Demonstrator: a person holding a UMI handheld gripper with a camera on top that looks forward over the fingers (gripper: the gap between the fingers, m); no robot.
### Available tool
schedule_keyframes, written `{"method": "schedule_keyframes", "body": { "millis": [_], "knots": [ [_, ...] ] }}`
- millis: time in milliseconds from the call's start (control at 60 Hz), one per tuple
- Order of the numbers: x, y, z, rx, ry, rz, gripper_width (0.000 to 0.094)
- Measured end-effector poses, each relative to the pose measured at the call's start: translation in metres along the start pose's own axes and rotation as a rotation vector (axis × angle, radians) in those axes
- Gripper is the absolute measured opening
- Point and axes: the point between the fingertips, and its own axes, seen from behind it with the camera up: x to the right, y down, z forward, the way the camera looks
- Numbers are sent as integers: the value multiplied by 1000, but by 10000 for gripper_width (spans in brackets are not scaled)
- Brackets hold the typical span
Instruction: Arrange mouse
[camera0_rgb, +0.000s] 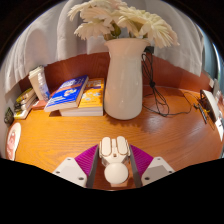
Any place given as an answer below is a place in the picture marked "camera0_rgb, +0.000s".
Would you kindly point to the round white and red mouse pad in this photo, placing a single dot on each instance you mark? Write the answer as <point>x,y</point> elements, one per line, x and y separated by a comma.
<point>13,141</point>

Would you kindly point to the white laptop on stand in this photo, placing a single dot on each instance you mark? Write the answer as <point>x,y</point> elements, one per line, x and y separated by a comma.
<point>210,105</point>

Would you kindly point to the white flower bouquet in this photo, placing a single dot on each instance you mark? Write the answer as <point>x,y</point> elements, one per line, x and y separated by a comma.
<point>133,20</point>

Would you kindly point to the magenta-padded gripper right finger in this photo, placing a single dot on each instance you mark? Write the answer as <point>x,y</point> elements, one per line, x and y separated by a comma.
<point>155,168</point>

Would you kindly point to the thin red book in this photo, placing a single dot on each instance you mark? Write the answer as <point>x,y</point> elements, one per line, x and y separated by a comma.
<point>39,104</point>

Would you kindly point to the white computer mouse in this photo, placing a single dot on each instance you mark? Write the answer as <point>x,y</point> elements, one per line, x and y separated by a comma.
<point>115,173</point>

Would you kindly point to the white paper sheet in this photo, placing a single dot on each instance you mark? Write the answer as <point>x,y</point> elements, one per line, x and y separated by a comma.
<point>220,128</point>

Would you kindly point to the white ceramic vase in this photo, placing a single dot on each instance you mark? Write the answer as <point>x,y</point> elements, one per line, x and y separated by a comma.
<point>125,83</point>

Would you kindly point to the white curtain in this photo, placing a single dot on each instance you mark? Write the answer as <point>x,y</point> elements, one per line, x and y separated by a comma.
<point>43,36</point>

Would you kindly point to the clear pump bottle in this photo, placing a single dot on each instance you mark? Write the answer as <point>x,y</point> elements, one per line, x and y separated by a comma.
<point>43,88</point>

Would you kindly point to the cream lidded container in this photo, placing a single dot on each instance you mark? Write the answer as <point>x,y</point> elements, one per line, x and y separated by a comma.
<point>34,80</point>

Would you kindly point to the yellow and black book stack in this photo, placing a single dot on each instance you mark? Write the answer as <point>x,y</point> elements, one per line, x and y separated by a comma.
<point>25,103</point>

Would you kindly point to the blue book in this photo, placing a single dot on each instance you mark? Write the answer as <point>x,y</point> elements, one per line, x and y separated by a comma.
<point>66,93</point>

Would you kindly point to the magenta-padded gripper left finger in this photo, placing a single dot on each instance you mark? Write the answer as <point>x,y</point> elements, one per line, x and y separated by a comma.
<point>71,170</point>

